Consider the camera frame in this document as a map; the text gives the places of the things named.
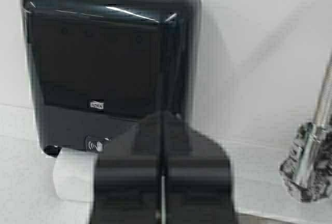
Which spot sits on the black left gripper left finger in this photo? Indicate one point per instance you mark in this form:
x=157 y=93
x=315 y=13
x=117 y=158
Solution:
x=127 y=176

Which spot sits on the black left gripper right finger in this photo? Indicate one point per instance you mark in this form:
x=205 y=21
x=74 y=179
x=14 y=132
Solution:
x=198 y=176

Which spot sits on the black white patterned cloth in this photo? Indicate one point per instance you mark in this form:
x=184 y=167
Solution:
x=321 y=184

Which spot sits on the white paper towel sheet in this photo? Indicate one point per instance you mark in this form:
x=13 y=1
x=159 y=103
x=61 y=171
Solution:
x=73 y=175

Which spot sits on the black paper towel dispenser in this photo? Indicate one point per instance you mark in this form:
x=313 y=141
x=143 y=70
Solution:
x=97 y=67

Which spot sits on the chrome kitchen faucet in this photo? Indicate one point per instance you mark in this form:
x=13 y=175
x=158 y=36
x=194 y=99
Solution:
x=317 y=120

